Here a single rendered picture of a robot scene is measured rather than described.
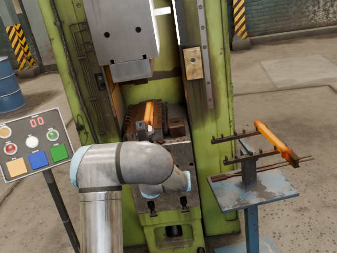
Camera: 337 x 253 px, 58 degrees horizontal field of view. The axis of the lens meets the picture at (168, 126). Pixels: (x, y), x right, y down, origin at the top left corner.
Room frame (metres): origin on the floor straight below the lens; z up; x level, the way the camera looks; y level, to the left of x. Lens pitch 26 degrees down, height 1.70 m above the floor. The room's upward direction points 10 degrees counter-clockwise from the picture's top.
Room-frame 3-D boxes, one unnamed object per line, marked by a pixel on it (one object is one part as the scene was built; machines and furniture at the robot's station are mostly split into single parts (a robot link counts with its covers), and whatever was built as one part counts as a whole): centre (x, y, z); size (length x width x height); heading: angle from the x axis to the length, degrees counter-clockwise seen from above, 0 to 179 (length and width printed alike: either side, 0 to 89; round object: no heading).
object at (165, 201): (1.71, 0.07, 0.69); 0.56 x 0.38 x 0.45; 177
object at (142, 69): (1.70, 0.12, 1.32); 0.42 x 0.20 x 0.10; 177
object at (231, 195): (1.31, -0.37, 0.65); 0.40 x 0.30 x 0.02; 94
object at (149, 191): (1.15, 0.12, 0.89); 0.12 x 0.09 x 0.12; 80
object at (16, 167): (1.29, 0.75, 1.01); 0.07 x 0.05 x 0.07; 112
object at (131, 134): (1.70, 0.12, 0.96); 0.42 x 0.20 x 0.09; 177
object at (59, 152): (1.36, 0.56, 1.01); 0.07 x 0.05 x 0.07; 112
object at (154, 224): (1.71, 0.07, 0.23); 0.55 x 0.37 x 0.47; 177
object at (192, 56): (1.61, -0.19, 1.27); 0.09 x 0.02 x 0.17; 87
